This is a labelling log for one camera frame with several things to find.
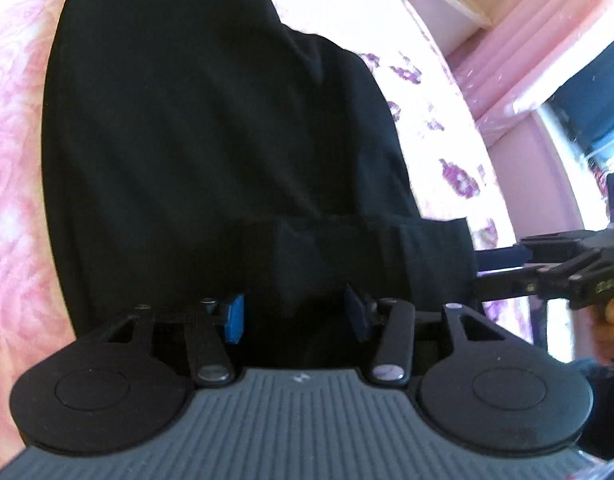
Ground black trousers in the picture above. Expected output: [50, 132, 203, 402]
[42, 0, 476, 354]

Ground person's right hand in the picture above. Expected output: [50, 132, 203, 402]
[590, 298, 614, 365]

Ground pink curtain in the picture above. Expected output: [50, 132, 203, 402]
[450, 0, 614, 236]

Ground pink floral blanket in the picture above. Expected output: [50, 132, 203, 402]
[0, 0, 534, 461]

